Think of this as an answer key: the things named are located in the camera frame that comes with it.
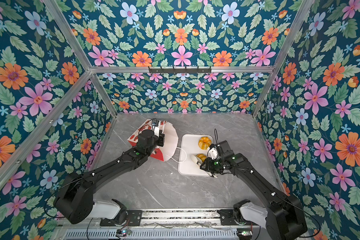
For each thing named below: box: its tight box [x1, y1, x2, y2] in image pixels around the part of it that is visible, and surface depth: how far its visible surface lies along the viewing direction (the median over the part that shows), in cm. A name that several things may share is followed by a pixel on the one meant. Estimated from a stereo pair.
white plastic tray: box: [178, 134, 214, 177], surface depth 97 cm
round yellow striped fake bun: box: [198, 136, 213, 150], surface depth 100 cm
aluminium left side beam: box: [0, 70, 92, 190], surface depth 65 cm
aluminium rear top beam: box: [89, 66, 275, 73], surface depth 95 cm
